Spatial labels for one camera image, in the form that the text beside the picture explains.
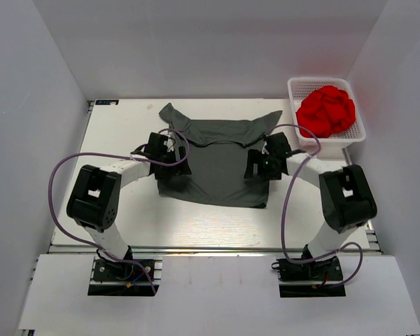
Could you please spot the small dark table label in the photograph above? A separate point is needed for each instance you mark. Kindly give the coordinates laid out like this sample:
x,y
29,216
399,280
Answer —
x,y
106,102

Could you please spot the dark grey t shirt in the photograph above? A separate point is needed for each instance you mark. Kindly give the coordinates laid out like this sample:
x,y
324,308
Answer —
x,y
218,159

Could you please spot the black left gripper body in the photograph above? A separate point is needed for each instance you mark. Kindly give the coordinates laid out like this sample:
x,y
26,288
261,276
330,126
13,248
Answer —
x,y
169,157

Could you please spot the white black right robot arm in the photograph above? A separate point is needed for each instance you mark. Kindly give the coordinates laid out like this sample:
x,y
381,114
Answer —
x,y
347,201

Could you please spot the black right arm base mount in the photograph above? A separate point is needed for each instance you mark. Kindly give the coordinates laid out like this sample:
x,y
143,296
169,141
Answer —
x,y
311,280

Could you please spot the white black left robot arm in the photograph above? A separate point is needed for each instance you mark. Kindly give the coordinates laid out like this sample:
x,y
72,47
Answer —
x,y
95,197

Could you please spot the red crumpled t shirt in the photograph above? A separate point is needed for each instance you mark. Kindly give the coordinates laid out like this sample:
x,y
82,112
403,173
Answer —
x,y
325,112

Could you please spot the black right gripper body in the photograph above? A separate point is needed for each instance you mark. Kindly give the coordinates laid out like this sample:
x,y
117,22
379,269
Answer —
x,y
266,166

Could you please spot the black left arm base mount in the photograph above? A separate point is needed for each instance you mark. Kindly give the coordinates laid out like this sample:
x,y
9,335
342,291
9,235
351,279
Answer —
x,y
109,279

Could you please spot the white perforated plastic basket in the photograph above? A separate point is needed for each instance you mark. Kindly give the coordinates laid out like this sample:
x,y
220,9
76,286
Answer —
x,y
300,88

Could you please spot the aluminium front table rail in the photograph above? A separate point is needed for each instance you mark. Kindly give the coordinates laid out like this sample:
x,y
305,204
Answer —
x,y
57,249

